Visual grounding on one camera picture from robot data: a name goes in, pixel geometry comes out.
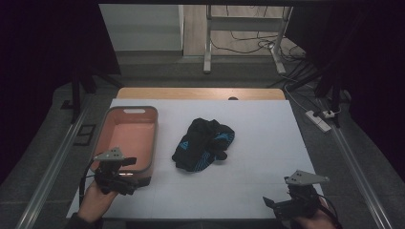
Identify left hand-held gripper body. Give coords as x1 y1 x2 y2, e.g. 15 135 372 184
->
93 146 144 197

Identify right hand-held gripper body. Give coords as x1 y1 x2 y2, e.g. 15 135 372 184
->
272 169 330 219

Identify pink plastic basket grey rim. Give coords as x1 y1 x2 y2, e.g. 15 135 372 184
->
90 105 160 181

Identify black glove with blue print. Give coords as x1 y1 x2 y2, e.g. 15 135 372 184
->
171 117 222 173
203 119 236 162

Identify person's right hand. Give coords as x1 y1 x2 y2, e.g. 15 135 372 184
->
293 198 338 229

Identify person's left hand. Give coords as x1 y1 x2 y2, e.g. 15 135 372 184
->
77 180 119 224

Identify white table mat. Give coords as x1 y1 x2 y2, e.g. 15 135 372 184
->
66 98 325 221

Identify white power strip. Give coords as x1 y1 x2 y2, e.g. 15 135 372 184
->
305 110 333 134

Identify black tripod stand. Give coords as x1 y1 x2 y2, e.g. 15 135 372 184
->
60 61 124 126
268 60 345 129

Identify wooden table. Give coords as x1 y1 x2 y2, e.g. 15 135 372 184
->
116 87 287 102

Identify white cabinet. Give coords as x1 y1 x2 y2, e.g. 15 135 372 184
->
98 3 185 53

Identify dark curtain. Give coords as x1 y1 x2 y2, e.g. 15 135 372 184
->
0 0 122 186
284 0 405 183

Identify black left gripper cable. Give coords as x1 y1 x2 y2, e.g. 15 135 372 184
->
78 158 98 206

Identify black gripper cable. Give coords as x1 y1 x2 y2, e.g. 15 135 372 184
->
318 194 343 229
78 158 98 206

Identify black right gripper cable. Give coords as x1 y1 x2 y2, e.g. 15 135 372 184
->
318 194 343 229

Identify black floor frame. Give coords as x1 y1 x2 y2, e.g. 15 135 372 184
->
73 123 97 148

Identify aluminium floor rail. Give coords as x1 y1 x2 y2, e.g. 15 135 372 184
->
318 96 395 229
14 99 94 229

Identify white power cable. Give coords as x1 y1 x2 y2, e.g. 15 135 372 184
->
283 80 310 113

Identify white desk frame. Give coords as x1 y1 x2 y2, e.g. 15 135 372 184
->
202 4 294 76

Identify black floor cables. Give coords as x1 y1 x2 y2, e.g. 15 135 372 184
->
209 4 309 65

